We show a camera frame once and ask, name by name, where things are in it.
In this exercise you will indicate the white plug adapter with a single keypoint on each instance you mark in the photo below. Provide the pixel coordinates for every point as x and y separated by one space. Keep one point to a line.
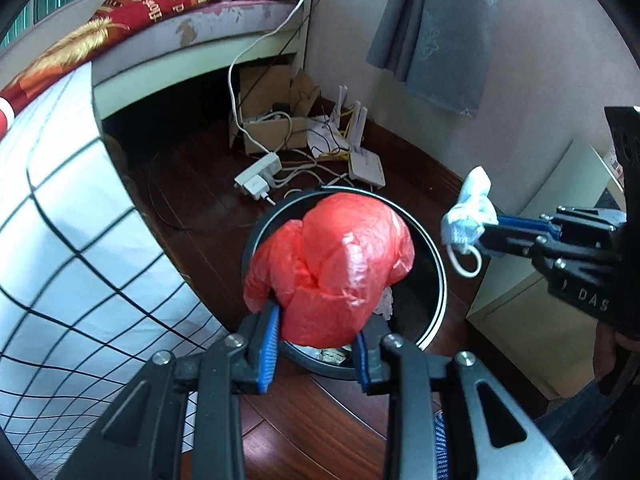
257 189

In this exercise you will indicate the purple mattress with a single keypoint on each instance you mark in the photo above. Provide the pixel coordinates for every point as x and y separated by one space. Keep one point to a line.
225 25

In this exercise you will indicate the bed with red blanket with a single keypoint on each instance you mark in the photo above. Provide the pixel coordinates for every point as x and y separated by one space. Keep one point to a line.
125 5

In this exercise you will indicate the black round trash bin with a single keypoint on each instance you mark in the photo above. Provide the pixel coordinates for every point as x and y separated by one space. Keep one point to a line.
425 280

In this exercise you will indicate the pale yellow paper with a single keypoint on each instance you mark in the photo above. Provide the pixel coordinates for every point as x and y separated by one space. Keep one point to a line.
330 356

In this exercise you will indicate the beige cabinet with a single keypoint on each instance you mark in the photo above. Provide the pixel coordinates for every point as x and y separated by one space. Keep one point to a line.
515 320

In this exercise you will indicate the white router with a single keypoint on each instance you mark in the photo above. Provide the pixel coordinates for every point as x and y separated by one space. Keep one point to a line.
367 167

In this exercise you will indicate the red plastic bag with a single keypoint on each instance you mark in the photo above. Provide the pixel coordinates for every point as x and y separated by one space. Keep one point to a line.
340 260

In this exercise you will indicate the white power strip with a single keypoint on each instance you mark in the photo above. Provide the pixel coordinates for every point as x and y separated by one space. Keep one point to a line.
260 167

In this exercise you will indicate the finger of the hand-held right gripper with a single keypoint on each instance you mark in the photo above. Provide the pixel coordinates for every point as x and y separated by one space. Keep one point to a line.
525 222
510 242

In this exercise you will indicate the grey hanging curtain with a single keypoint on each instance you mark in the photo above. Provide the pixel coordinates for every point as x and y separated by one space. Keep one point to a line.
440 35

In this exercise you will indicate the person's jeans leg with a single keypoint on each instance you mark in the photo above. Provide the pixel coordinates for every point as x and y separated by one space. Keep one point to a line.
575 420

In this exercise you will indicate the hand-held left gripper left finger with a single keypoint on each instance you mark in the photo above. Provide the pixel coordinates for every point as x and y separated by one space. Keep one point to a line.
267 350

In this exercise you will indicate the green window curtain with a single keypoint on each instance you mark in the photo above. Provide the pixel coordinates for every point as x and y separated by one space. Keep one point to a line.
30 5

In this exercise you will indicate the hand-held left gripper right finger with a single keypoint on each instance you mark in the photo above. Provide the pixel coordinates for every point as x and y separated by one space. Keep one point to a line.
362 360

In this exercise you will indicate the white face mask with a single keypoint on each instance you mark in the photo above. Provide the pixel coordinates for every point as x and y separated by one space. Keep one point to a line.
467 220

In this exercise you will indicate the white checked tablecloth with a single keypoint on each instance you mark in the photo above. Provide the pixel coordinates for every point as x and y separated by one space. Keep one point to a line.
75 210

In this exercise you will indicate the cardboard box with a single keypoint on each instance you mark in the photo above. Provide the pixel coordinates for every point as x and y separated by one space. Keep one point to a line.
270 132

